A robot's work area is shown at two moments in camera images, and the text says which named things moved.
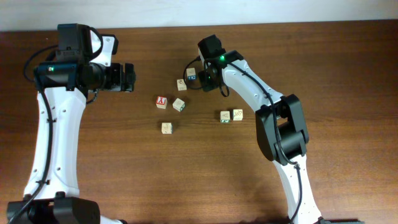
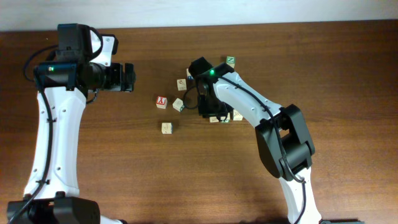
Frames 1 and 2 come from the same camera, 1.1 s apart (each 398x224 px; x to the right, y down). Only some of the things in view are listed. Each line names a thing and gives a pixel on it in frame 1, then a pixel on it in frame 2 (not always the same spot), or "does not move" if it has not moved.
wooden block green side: x=178 y=104 does not move
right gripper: x=203 y=78 to x=203 y=111
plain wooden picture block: x=237 y=114 does not move
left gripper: x=119 y=84 does not move
